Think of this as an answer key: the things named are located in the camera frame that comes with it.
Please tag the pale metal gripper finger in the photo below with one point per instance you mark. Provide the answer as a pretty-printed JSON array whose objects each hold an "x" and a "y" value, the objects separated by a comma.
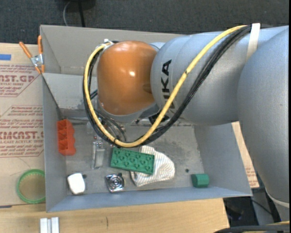
[
  {"x": 90, "y": 127},
  {"x": 98, "y": 156}
]

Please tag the orange toy brick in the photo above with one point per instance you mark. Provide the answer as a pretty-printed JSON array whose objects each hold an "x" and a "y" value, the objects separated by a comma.
[{"x": 66, "y": 137}]

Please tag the silver square metal piece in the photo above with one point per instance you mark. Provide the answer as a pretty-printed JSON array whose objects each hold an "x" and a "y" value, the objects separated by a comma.
[{"x": 115, "y": 182}]

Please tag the green flat toy brick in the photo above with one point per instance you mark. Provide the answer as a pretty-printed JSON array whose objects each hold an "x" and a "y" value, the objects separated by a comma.
[{"x": 132, "y": 160}]

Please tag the white rounded block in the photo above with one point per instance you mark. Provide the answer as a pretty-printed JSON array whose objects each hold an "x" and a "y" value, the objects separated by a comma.
[{"x": 76, "y": 183}]

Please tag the white striped cloth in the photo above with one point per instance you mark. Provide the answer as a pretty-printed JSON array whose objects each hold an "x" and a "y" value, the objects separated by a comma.
[{"x": 163, "y": 169}]

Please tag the brown cardboard board red print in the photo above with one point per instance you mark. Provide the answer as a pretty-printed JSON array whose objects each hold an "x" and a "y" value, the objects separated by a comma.
[{"x": 19, "y": 120}]

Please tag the grey metal bin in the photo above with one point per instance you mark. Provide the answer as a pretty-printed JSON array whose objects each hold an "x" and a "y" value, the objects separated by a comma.
[{"x": 179, "y": 149}]

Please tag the small green block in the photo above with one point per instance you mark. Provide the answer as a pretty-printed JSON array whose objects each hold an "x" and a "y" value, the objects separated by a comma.
[{"x": 200, "y": 180}]

